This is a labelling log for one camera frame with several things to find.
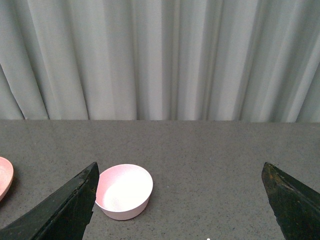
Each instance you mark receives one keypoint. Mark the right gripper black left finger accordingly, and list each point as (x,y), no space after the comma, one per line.
(64,215)

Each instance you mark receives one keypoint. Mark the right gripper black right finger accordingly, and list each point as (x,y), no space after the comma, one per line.
(295,205)

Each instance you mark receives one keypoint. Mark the light pink bowl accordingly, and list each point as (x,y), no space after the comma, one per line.
(123,191)

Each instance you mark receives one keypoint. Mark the pink plate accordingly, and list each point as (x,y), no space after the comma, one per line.
(6,176)

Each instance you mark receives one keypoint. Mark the grey-white curtain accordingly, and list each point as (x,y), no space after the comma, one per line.
(222,60)

